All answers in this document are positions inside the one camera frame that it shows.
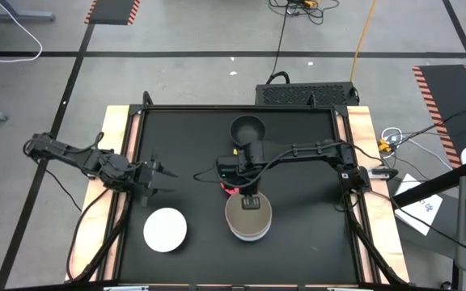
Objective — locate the light wooden base board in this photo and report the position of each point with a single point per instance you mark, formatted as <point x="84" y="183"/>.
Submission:
<point x="358" y="114"/>

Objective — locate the red bowl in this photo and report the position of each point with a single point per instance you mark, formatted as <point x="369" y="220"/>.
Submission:
<point x="229" y="190"/>

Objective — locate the black bowl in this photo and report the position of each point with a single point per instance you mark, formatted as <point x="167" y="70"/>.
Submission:
<point x="248" y="127"/>

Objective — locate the black diagonal beam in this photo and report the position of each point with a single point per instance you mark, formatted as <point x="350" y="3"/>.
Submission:
<point x="431" y="186"/>

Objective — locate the white paper sheet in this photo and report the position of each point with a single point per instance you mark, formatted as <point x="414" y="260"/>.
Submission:
<point x="423" y="210"/>

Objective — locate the black aluminium table frame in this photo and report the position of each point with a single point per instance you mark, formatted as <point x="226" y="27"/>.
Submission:
<point x="233" y="108"/>

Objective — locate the long hazard-striped black mat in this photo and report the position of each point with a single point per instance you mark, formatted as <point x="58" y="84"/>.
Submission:
<point x="447" y="93"/>

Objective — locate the white bowl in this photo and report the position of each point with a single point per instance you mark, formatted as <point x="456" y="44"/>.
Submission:
<point x="164" y="229"/>

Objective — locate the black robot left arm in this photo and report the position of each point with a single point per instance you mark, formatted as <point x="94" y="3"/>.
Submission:
<point x="95" y="161"/>

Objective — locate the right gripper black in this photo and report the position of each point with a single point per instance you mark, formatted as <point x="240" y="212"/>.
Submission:
<point x="251" y="182"/>

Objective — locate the olive grey bowl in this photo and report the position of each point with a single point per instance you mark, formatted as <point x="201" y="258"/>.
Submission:
<point x="249" y="222"/>

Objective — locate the black computer case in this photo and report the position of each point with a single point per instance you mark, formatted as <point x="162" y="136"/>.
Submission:
<point x="306" y="95"/>

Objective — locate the short hazard-striped black mat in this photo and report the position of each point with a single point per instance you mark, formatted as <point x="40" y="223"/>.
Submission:
<point x="111" y="10"/>

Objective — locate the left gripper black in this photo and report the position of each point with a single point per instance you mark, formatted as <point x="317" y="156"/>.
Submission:
<point x="145" y="175"/>

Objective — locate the silver metal bracket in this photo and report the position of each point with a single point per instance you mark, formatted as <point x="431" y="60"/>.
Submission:
<point x="350" y="289"/>
<point x="125" y="288"/>

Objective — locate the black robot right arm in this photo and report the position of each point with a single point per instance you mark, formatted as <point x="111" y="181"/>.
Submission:
<point x="310" y="148"/>

